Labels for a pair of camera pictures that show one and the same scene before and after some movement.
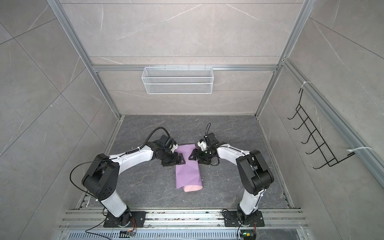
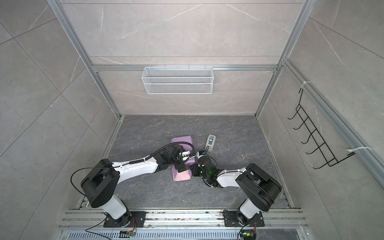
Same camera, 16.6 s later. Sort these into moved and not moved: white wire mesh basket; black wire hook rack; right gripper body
Moved: right gripper body
Not moved: white wire mesh basket; black wire hook rack
